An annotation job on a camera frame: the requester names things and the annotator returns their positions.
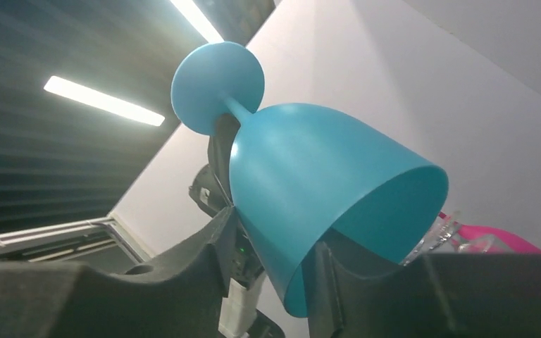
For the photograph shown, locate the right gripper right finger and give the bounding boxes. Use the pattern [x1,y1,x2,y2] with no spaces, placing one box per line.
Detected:
[302,230,541,337]

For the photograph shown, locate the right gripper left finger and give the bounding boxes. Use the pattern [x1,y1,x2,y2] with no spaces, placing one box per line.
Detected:
[0,207,237,337]

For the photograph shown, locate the clear ribbed wine glass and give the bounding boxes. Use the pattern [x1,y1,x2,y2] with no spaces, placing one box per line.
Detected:
[401,211,461,266]

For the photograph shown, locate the blue wine glass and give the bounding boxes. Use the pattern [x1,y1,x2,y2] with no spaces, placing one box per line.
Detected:
[170,42,449,318]

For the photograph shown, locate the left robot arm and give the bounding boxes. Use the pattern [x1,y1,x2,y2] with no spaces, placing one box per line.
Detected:
[189,113,285,337]

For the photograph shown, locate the pink wine glass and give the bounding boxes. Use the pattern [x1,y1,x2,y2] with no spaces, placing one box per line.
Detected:
[438,212,541,254]

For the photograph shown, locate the aluminium frame rail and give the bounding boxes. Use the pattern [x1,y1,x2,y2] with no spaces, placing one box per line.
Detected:
[0,217,154,263]

